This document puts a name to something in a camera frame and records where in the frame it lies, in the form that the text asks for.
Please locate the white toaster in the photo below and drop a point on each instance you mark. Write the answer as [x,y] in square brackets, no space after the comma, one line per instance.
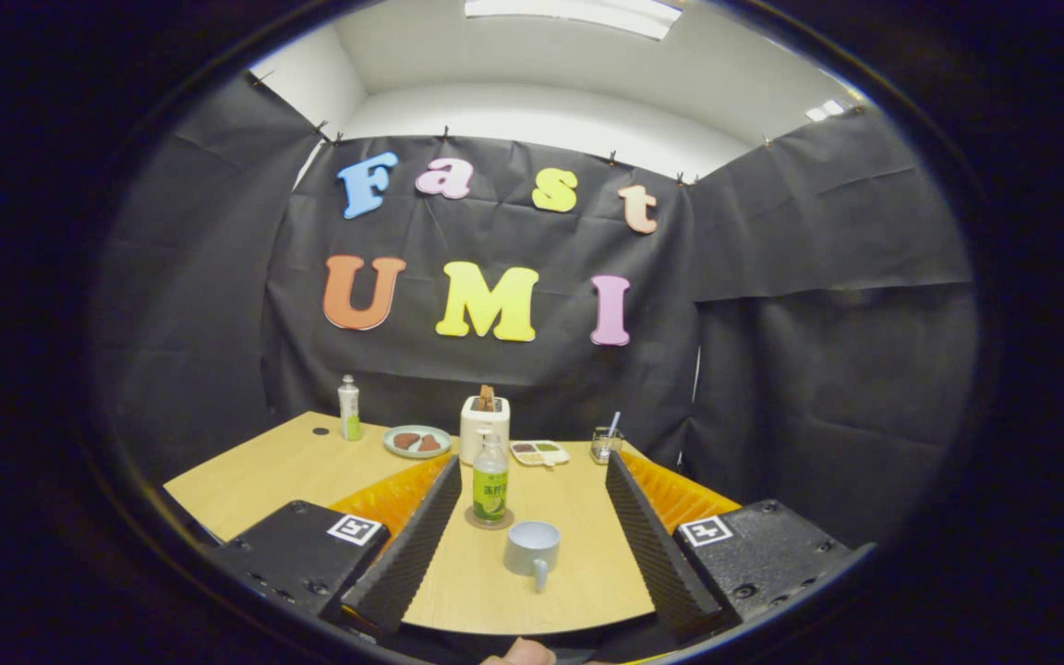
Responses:
[484,417]

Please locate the light blue cup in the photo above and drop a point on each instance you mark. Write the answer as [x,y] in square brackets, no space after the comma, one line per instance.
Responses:
[527,550]

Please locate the green label juice bottle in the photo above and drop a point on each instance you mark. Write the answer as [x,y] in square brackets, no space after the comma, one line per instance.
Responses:
[490,489]

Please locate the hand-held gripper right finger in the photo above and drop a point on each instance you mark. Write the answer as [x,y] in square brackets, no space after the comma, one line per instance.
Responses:
[657,554]

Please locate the toast slice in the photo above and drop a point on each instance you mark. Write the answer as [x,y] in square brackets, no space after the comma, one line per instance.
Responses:
[487,397]

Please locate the small white green bottle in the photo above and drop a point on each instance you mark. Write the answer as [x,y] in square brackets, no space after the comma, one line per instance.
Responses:
[350,416]

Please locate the small ceiling light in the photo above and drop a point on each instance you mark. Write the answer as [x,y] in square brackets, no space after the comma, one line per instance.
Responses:
[825,110]

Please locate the large ceiling light panel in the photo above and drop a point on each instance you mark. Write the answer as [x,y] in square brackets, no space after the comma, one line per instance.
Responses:
[578,14]

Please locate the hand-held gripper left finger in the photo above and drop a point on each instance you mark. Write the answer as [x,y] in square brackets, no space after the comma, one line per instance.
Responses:
[412,554]

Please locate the round brown coaster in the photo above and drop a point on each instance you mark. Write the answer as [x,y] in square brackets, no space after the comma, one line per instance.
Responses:
[505,521]

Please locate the clear glass tumbler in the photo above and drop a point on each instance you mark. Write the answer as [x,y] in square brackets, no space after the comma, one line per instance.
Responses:
[606,448]

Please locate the brown bread slice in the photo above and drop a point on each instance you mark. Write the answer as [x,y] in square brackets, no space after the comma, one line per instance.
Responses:
[406,440]
[429,443]

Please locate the wooden table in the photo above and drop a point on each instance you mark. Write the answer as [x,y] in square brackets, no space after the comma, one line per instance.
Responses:
[292,462]

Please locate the white straw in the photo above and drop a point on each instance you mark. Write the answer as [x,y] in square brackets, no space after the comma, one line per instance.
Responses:
[614,421]

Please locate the small divided dish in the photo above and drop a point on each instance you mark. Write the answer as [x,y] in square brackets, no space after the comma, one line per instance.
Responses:
[539,453]

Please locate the pale green plate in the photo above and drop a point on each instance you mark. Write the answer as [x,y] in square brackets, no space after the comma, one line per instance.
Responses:
[441,431]

